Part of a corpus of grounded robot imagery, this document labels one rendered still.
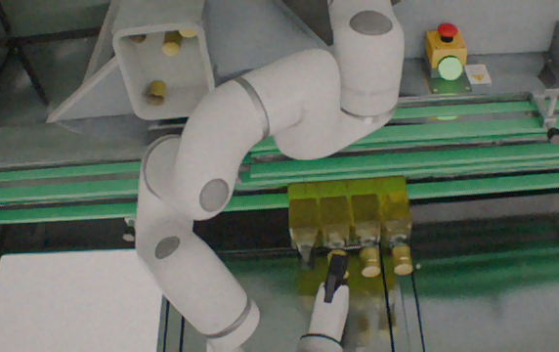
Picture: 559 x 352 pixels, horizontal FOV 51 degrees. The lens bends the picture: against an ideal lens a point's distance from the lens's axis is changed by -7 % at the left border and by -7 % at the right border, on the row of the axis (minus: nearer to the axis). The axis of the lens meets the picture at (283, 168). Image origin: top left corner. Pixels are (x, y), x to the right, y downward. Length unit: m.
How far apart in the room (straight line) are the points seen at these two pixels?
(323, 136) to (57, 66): 1.33
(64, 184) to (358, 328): 0.67
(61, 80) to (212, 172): 1.30
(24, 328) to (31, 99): 0.81
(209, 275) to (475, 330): 0.65
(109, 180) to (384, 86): 0.66
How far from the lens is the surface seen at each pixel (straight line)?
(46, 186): 1.34
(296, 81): 0.76
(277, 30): 1.23
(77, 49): 2.06
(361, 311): 1.22
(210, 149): 0.69
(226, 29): 1.23
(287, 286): 1.26
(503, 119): 1.21
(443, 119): 1.19
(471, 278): 1.33
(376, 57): 0.81
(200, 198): 0.69
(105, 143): 1.35
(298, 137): 0.81
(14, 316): 1.38
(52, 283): 1.39
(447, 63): 1.20
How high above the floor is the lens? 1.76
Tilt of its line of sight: 43 degrees down
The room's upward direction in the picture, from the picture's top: 179 degrees clockwise
